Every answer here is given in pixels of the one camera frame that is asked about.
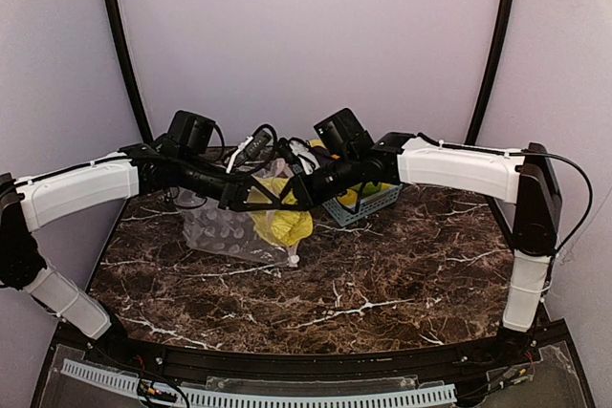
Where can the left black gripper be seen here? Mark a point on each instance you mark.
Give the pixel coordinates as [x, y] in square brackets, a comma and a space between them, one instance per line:
[228, 195]

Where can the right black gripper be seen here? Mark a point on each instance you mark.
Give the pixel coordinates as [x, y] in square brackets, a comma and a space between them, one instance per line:
[304, 189]

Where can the napa cabbage toy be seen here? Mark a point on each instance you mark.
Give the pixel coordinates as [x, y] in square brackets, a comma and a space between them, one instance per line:
[282, 228]

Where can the clear zip top bag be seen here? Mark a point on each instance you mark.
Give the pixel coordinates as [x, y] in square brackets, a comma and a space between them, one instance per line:
[223, 232]

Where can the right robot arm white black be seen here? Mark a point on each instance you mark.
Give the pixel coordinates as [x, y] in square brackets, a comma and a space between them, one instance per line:
[524, 178]

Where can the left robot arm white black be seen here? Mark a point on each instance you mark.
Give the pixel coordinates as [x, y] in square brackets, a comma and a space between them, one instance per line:
[172, 160]

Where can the purple eggplant toy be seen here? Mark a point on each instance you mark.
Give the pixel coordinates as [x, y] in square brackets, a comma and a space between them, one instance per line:
[322, 155]

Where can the light blue plastic basket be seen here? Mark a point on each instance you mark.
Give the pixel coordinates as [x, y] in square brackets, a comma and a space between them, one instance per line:
[364, 207]

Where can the yellow lemon toy front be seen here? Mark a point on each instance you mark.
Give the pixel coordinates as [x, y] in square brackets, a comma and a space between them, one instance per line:
[349, 198]

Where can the yellow potato toy back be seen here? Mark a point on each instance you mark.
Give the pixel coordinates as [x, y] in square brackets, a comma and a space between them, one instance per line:
[316, 143]

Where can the green pepper toy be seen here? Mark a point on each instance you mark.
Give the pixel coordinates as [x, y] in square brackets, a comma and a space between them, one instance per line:
[374, 188]

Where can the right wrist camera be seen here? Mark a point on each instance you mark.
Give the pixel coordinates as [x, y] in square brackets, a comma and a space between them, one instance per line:
[297, 155]

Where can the white cable duct strip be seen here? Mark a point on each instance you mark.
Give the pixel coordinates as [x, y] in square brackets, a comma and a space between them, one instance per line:
[218, 391]

